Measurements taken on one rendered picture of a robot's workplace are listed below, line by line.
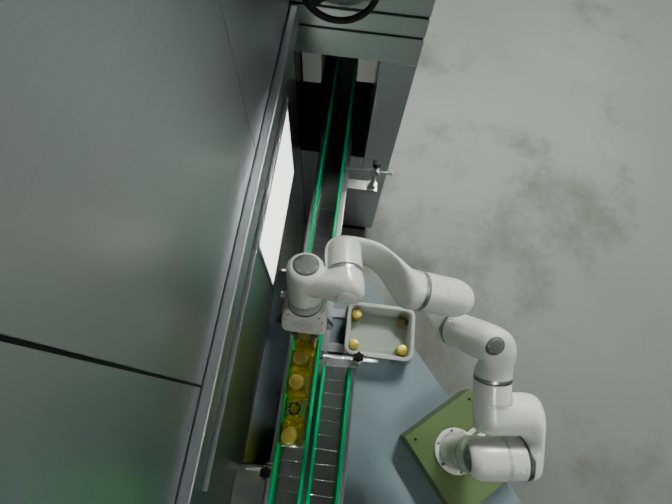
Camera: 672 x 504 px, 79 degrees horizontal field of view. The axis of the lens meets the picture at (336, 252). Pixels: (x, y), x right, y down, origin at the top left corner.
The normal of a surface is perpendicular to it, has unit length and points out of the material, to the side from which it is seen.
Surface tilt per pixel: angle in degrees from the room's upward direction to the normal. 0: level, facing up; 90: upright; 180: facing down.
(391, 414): 0
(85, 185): 90
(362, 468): 0
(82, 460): 90
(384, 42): 90
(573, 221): 0
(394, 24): 90
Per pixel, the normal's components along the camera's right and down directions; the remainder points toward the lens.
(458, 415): 0.03, -0.39
